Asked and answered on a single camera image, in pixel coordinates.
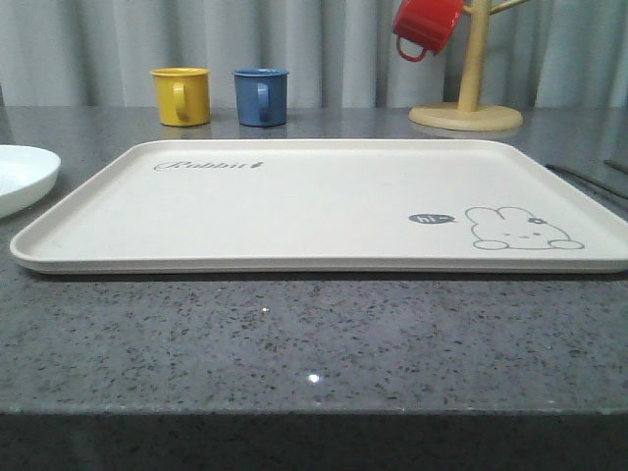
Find grey pleated curtain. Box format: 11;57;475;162
1;1;627;108

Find red enamel mug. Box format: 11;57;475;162
392;0;464;62

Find blue enamel mug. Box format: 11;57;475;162
233;68;288;127

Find white round plate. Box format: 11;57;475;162
1;144;61;218

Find cream rabbit serving tray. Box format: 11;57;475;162
10;139;627;274

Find wooden mug tree stand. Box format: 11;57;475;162
408;0;526;131

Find silver metal chopstick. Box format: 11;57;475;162
545;164;627;210

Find yellow enamel mug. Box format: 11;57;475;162
150;67;211;127

